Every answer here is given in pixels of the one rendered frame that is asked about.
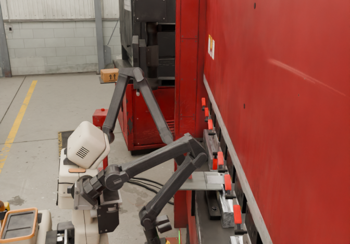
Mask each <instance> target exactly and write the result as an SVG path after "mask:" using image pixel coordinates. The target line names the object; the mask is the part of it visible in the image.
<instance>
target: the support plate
mask: <svg viewBox="0 0 350 244"><path fill-rule="evenodd" d="M204 174H205V175H213V176H218V172H193V173H192V179H189V178H188V179H187V180H186V181H185V182H184V184H183V185H182V186H181V187H180V188H179V190H222V188H221V184H206V183H205V178H204ZM206 185H207V189H206Z"/></svg>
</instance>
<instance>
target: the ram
mask: <svg viewBox="0 0 350 244"><path fill-rule="evenodd" d="M209 35H210V50H211V56H210V54H209V52H208V44H209ZM211 37H212V47H211ZM213 40H214V41H215V47H214V59H212V52H213ZM204 76H205V78H206V81H207V83H208V86H209V88H210V91H211V93H212V96H213V98H214V100H215V103H216V105H217V108H218V110H219V113H220V115H221V118H222V120H223V123H224V125H225V127H226V130H227V132H228V135H229V137H230V140H231V143H232V145H233V148H234V150H235V153H236V155H237V158H238V160H239V162H240V165H241V167H242V170H243V172H244V175H245V177H246V180H247V182H248V185H249V187H250V190H251V192H252V195H253V197H254V200H255V202H256V205H257V207H258V210H259V213H260V215H261V218H262V220H263V222H264V225H265V227H266V230H267V232H268V235H269V237H270V240H271V242H272V244H350V0H206V26H205V53H204ZM204 84H205V87H206V89H207V93H208V95H209V98H210V101H211V104H212V106H213V109H214V111H215V114H216V117H217V120H218V122H219V125H220V128H221V131H222V133H223V136H224V139H225V141H226V144H227V147H228V150H229V153H230V155H231V158H232V161H233V164H234V166H235V169H236V172H237V174H238V177H239V180H240V182H241V185H242V188H243V190H244V193H245V196H246V199H247V202H248V205H249V207H250V210H251V213H252V215H253V218H254V221H255V223H256V226H257V229H258V232H259V234H260V237H261V240H262V243H263V244H267V243H266V240H265V237H264V235H263V232H262V230H261V227H260V224H259V222H258V219H257V216H256V214H255V211H254V208H253V206H252V203H251V201H250V198H249V196H248V193H247V190H246V188H245V185H244V183H243V180H242V177H241V175H240V172H239V169H238V166H237V164H236V161H235V159H234V156H233V153H232V151H231V148H230V146H229V143H228V140H227V138H226V135H225V133H224V130H223V128H222V125H221V122H220V120H219V117H218V114H217V112H216V109H215V106H214V103H213V101H212V98H211V96H210V93H209V91H208V88H207V85H206V83H205V80H204Z"/></svg>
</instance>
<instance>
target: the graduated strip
mask: <svg viewBox="0 0 350 244"><path fill-rule="evenodd" d="M204 80H205V83H206V85H207V88H208V91H209V93H210V96H211V98H212V101H213V103H214V106H215V109H216V112H217V114H218V117H219V120H220V122H221V125H222V128H223V130H224V133H225V135H226V138H227V140H228V143H229V146H230V148H231V151H232V153H233V156H234V159H235V161H236V164H237V167H238V169H239V172H240V175H241V177H242V180H243V183H244V185H245V188H246V190H247V193H248V196H249V198H250V201H251V203H252V206H253V208H254V211H255V214H256V216H257V219H258V222H259V224H260V227H261V230H262V233H263V235H264V237H265V240H266V243H267V244H272V242H271V240H270V237H269V235H268V232H267V230H266V227H265V225H264V222H263V220H262V218H261V215H260V213H259V210H258V207H257V205H256V202H255V200H254V197H253V195H252V192H251V190H250V187H249V185H248V182H247V180H246V177H245V175H244V172H243V170H242V167H241V165H240V162H239V160H238V158H237V155H236V153H235V150H234V148H233V145H232V143H231V140H230V137H229V135H228V132H227V130H226V127H225V125H224V123H223V120H222V118H221V115H220V113H219V110H218V108H217V105H216V103H215V100H214V98H213V95H212V93H211V91H210V88H209V86H208V83H207V81H206V78H205V76H204Z"/></svg>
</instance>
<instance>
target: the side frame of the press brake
mask: <svg viewBox="0 0 350 244"><path fill-rule="evenodd" d="M205 26H206V0H176V30H175V90H174V141H175V140H177V139H179V138H181V137H183V136H184V134H186V133H190V134H191V135H192V136H193V137H194V138H203V132H204V129H207V130H208V122H205V119H206V117H205V111H202V108H203V106H202V98H205V108H207V107H208V93H207V89H206V87H205V84H204V53H205ZM173 212H174V228H186V225H187V224H189V223H188V210H187V203H186V190H178V191H177V192H176V193H175V194H174V208H173Z"/></svg>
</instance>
